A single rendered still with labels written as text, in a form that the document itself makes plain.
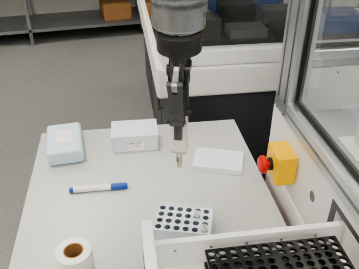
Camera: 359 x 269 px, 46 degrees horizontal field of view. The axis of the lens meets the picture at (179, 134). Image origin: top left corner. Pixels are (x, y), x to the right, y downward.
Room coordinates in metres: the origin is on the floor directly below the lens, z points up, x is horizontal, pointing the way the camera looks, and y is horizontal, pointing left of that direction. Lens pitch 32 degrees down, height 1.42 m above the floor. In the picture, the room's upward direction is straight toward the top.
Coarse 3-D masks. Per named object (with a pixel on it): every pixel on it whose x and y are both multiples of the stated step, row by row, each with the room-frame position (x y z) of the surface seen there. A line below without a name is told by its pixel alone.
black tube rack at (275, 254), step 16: (304, 240) 0.50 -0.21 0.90; (336, 240) 0.50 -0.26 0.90; (224, 256) 0.46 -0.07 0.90; (240, 256) 0.46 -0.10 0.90; (256, 256) 0.49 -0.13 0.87; (272, 256) 0.46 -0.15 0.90; (288, 256) 0.46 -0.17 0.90; (304, 256) 0.49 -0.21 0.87; (320, 256) 0.49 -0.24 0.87; (336, 256) 0.46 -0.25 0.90
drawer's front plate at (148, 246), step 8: (144, 224) 0.50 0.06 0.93; (144, 232) 0.49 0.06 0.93; (152, 232) 0.49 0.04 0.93; (144, 240) 0.47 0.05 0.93; (152, 240) 0.47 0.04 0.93; (144, 248) 0.45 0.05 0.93; (152, 248) 0.45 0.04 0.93; (144, 256) 0.44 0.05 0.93; (152, 256) 0.44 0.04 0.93; (144, 264) 0.47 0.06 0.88; (152, 264) 0.42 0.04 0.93
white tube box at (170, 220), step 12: (168, 204) 0.70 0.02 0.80; (180, 204) 0.70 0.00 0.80; (156, 216) 0.66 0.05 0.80; (168, 216) 0.66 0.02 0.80; (180, 216) 0.67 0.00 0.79; (192, 216) 0.66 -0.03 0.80; (204, 216) 0.67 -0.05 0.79; (156, 228) 0.63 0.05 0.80; (168, 228) 0.64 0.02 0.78; (180, 228) 0.63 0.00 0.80; (192, 228) 0.63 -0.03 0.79
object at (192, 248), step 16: (320, 224) 0.54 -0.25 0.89; (336, 224) 0.54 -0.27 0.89; (160, 240) 0.50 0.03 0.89; (176, 240) 0.50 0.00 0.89; (192, 240) 0.50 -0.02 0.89; (208, 240) 0.50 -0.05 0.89; (224, 240) 0.51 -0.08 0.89; (240, 240) 0.51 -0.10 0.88; (256, 240) 0.52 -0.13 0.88; (272, 240) 0.52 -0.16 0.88; (288, 240) 0.52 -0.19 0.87; (320, 240) 0.53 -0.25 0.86; (352, 240) 0.51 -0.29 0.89; (160, 256) 0.49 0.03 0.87; (176, 256) 0.50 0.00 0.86; (192, 256) 0.50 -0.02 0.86; (352, 256) 0.50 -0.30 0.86
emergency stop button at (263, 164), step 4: (260, 156) 0.75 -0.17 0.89; (264, 156) 0.74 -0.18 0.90; (260, 160) 0.74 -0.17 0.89; (264, 160) 0.73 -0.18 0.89; (268, 160) 0.74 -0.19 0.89; (260, 164) 0.73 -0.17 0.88; (264, 164) 0.72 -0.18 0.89; (268, 164) 0.73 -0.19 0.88; (260, 168) 0.73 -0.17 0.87; (264, 168) 0.72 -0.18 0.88; (268, 168) 0.73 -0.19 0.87; (264, 172) 0.72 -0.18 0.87
